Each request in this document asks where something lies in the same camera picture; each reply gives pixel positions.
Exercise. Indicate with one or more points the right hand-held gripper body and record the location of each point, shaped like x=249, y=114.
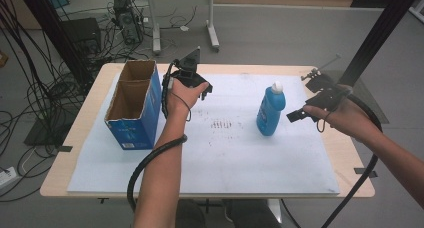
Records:
x=328, y=96

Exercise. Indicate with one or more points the white power strip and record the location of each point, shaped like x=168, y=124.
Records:
x=6, y=177

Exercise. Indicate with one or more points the person's left hand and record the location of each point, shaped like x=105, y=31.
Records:
x=181, y=101

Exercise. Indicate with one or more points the black tape strip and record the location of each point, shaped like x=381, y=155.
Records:
x=65, y=148
x=366, y=172

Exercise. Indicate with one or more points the person's right hand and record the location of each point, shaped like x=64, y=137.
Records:
x=346, y=118

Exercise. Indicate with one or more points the black metal stand post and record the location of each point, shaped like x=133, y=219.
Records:
x=53, y=28
x=376, y=31

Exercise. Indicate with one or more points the white desk frame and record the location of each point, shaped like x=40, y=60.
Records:
x=212, y=28

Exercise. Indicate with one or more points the black equipment box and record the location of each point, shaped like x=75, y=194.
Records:
x=82, y=34

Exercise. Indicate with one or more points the blue cardboard box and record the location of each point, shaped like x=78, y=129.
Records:
x=145, y=111

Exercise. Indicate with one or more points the black computer tower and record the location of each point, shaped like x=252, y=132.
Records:
x=128, y=19

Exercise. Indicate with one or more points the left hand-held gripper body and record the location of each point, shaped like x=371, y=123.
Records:
x=187, y=73

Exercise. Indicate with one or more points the blue bottle with white cap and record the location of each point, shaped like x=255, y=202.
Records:
x=269, y=111

